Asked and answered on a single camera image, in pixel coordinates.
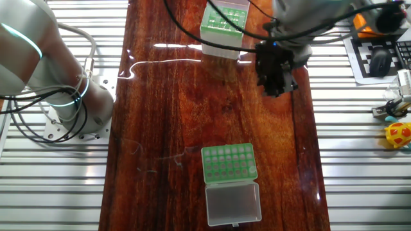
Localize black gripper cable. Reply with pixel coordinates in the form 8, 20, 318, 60
162, 0, 259, 54

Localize small silver metal bracket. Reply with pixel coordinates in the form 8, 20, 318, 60
371, 103, 411, 122

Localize orange emergency stop box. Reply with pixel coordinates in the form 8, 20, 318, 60
353, 13, 386, 39

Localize black looped cable tie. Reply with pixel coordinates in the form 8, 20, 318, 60
384, 98, 403, 118

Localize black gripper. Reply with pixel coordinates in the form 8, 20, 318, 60
255, 41, 300, 98

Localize glossy brown wooden board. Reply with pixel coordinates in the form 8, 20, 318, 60
98, 0, 331, 231

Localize yellow orange turtle toy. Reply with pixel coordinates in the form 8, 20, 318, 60
383, 115, 411, 150

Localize silver camera mount bracket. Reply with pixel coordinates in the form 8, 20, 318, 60
351, 0, 381, 33

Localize grey cable with metal connector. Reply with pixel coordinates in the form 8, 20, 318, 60
57, 22, 98, 80

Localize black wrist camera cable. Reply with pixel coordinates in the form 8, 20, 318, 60
206, 0, 399, 42

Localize black computer mouse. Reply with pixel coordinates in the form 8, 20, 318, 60
369, 46, 393, 78

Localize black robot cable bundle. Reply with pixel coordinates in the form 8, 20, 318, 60
0, 86, 90, 144

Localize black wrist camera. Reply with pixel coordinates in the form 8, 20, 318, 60
374, 2, 408, 35

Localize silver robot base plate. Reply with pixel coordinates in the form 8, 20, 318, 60
42, 74, 119, 145

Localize green clear pipette tip box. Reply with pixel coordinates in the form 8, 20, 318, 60
200, 142, 263, 228
199, 0, 251, 61

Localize black keyboard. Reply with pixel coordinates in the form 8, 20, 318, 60
394, 40, 411, 70

